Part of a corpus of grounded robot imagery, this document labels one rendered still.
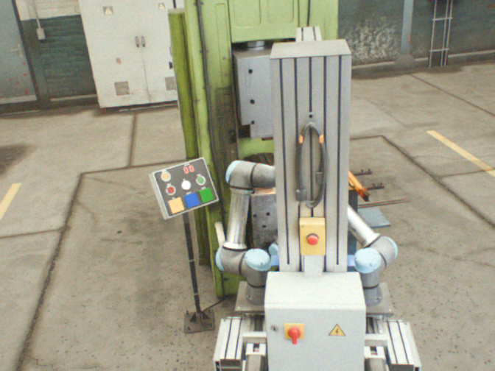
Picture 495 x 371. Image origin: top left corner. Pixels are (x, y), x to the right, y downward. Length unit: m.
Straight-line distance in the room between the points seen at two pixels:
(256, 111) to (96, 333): 1.88
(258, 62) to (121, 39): 5.46
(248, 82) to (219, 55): 0.25
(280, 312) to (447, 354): 1.86
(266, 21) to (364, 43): 6.63
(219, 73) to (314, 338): 1.79
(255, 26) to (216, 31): 0.24
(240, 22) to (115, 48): 5.37
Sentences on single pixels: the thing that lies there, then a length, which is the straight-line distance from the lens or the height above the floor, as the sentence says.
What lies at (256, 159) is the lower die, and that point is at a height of 0.99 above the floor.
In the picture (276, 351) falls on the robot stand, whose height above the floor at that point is 1.03.
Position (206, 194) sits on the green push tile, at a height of 1.01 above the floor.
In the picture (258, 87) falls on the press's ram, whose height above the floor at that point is 1.59.
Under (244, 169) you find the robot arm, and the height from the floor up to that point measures 1.41.
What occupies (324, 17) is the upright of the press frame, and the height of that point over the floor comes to 1.92.
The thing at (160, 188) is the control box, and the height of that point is 1.12.
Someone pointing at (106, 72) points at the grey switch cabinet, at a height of 0.66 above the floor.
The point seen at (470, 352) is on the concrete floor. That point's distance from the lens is 3.53.
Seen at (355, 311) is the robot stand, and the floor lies 1.22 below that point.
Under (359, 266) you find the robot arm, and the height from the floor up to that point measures 1.02.
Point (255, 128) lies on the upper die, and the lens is 3.07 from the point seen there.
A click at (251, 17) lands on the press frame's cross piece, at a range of 3.07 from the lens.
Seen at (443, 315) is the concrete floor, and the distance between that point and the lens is 3.75.
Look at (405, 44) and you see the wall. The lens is 9.95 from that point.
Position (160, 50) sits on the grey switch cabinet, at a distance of 8.27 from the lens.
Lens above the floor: 2.36
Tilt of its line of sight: 26 degrees down
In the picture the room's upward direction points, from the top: 5 degrees counter-clockwise
